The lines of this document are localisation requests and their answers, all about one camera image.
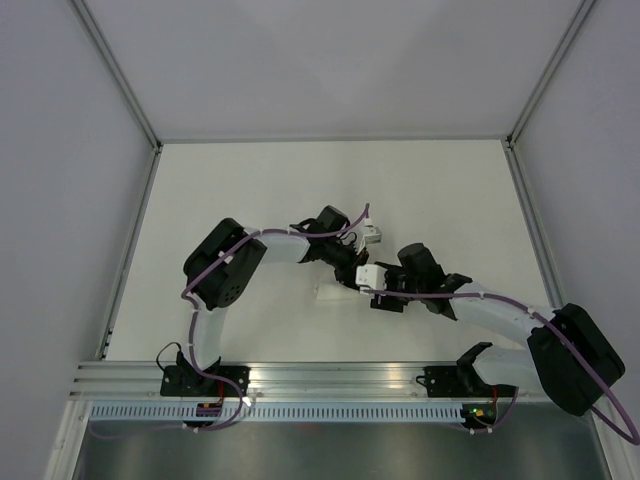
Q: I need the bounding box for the aluminium frame post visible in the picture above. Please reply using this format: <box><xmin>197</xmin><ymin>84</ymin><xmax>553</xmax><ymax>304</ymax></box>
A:
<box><xmin>69</xmin><ymin>0</ymin><xmax>164</xmax><ymax>154</ymax></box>
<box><xmin>504</xmin><ymin>0</ymin><xmax>599</xmax><ymax>149</ymax></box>

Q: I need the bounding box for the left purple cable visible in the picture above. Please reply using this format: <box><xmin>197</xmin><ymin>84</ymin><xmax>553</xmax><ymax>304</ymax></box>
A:
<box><xmin>180</xmin><ymin>202</ymin><xmax>371</xmax><ymax>436</ymax></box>

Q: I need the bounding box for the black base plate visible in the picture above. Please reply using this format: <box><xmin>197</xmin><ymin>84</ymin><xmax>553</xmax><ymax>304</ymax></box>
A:
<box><xmin>415</xmin><ymin>365</ymin><xmax>516</xmax><ymax>399</ymax></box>
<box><xmin>160</xmin><ymin>364</ymin><xmax>250</xmax><ymax>398</ymax></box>

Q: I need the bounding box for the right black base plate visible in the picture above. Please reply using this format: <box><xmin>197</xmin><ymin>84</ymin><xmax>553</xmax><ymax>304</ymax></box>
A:
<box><xmin>415</xmin><ymin>365</ymin><xmax>516</xmax><ymax>399</ymax></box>

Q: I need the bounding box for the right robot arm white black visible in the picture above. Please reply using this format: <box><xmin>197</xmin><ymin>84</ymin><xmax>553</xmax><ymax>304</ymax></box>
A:
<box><xmin>355</xmin><ymin>243</ymin><xmax>625</xmax><ymax>416</ymax></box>

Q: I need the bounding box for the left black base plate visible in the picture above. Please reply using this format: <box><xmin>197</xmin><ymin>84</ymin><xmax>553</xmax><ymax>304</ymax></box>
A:
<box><xmin>160</xmin><ymin>364</ymin><xmax>250</xmax><ymax>398</ymax></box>

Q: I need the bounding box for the front aluminium rail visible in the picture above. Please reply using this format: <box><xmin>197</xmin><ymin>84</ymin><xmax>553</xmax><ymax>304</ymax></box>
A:
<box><xmin>68</xmin><ymin>360</ymin><xmax>433</xmax><ymax>402</ymax></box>

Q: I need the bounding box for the white slotted cable duct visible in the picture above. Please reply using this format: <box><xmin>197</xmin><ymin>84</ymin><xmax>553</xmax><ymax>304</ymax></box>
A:
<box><xmin>89</xmin><ymin>401</ymin><xmax>464</xmax><ymax>423</ymax></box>

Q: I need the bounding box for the right aluminium frame post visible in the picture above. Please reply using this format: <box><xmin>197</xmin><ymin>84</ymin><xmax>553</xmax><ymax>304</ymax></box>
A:
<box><xmin>504</xmin><ymin>0</ymin><xmax>599</xmax><ymax>149</ymax></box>

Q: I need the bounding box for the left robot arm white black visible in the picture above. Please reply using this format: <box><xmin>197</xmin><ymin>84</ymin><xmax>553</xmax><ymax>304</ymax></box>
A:
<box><xmin>166</xmin><ymin>205</ymin><xmax>381</xmax><ymax>396</ymax></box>

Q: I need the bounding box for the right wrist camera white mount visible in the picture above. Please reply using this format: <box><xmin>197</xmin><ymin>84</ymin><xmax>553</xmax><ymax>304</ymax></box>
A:
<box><xmin>355</xmin><ymin>264</ymin><xmax>387</xmax><ymax>298</ymax></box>

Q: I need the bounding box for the white cloth napkin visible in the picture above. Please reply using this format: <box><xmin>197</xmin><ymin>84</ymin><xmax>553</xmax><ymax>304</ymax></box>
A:
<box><xmin>315</xmin><ymin>282</ymin><xmax>368</xmax><ymax>304</ymax></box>

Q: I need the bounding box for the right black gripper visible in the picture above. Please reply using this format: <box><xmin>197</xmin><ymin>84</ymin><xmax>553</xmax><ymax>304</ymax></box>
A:
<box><xmin>370</xmin><ymin>262</ymin><xmax>424</xmax><ymax>313</ymax></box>

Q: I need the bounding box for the back aluminium frame bar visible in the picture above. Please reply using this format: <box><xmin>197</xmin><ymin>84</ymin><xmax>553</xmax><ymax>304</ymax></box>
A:
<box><xmin>158</xmin><ymin>132</ymin><xmax>510</xmax><ymax>145</ymax></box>

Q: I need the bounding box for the left aluminium frame post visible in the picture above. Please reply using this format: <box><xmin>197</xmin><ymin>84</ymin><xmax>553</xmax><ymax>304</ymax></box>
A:
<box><xmin>69</xmin><ymin>0</ymin><xmax>164</xmax><ymax>154</ymax></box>

